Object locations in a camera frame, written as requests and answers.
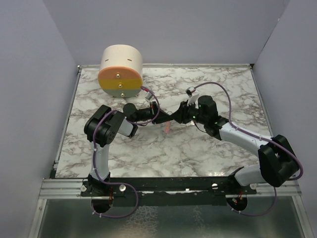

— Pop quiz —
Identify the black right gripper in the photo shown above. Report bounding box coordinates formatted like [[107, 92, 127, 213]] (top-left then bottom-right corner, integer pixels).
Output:
[[170, 99, 208, 125]]

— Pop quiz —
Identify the pink strap keyring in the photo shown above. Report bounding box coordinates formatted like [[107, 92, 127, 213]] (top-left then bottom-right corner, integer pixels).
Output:
[[164, 121, 171, 133]]

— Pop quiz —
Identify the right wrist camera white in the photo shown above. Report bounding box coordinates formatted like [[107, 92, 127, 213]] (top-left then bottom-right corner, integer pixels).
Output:
[[186, 87, 200, 106]]

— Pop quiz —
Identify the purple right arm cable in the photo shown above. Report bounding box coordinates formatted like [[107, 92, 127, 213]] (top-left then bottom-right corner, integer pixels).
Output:
[[194, 82, 304, 216]]

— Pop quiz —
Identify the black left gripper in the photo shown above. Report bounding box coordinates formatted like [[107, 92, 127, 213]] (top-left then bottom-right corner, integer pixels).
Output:
[[133, 101, 173, 124]]

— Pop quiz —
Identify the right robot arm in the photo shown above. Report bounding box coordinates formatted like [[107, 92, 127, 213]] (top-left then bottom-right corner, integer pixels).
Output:
[[171, 96, 300, 194]]

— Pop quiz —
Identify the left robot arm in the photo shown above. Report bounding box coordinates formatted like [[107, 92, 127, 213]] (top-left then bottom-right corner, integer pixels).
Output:
[[84, 102, 172, 196]]

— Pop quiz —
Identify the round three-drawer storage box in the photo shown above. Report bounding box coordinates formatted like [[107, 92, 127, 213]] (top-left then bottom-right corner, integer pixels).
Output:
[[98, 45, 143, 98]]

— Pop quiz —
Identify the aluminium table frame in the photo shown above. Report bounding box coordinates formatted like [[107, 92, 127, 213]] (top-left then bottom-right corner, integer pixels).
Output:
[[30, 65, 312, 238]]

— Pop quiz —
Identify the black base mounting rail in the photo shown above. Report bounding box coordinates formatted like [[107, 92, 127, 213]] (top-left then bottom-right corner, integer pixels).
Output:
[[80, 177, 256, 207]]

